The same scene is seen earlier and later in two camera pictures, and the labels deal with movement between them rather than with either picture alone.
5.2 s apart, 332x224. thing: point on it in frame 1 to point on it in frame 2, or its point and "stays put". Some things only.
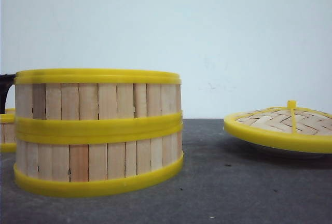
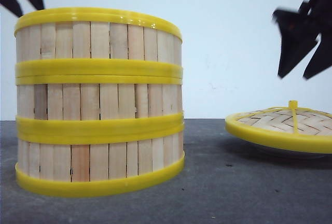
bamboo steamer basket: [97, 106] stays put
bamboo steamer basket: [8, 141] to [97, 42]
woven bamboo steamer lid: [290, 127] stays put
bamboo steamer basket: [86, 170] stays put
